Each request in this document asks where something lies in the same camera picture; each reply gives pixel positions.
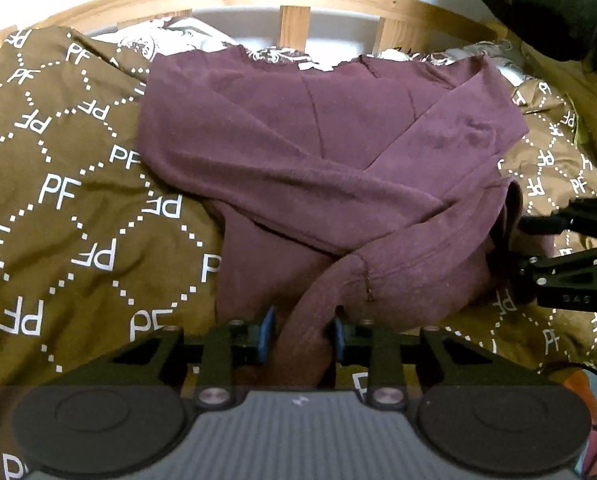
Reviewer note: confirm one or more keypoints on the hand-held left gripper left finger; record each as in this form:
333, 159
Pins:
268, 335

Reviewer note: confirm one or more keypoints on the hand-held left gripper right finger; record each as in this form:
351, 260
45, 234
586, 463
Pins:
338, 340

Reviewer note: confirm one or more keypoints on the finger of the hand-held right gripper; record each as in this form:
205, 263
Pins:
588, 217
568, 275

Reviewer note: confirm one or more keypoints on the maroon long-sleeve sweater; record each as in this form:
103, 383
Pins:
328, 160

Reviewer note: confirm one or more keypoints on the yellow-green cloth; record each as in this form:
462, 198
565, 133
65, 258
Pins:
583, 132

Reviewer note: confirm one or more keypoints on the dark hanging jacket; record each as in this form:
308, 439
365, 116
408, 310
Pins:
543, 0

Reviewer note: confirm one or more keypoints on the brown patterned duvet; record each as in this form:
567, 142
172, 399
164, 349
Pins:
78, 210

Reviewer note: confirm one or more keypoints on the white paisley pillow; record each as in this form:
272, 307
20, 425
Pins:
143, 40

